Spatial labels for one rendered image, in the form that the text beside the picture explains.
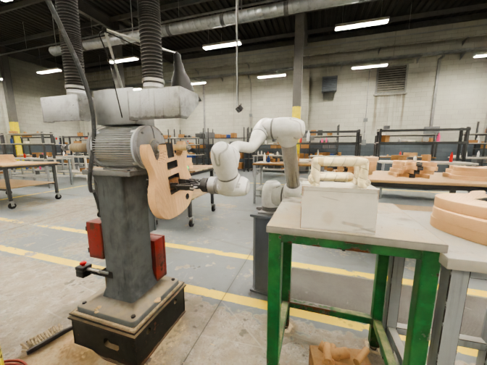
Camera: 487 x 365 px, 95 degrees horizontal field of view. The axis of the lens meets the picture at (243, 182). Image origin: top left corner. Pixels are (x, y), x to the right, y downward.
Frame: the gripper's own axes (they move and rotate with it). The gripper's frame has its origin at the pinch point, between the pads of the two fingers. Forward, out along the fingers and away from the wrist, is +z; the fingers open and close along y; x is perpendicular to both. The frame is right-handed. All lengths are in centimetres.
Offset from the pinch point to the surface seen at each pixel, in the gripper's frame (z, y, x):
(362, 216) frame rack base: -89, -14, -5
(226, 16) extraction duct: 139, 473, 259
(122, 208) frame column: 33.9, -6.5, -15.0
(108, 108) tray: 40, 4, 41
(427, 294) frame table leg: -112, -18, -31
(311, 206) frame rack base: -71, -14, -2
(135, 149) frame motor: 18.5, -4.3, 19.2
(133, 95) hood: 14.2, -3.7, 45.7
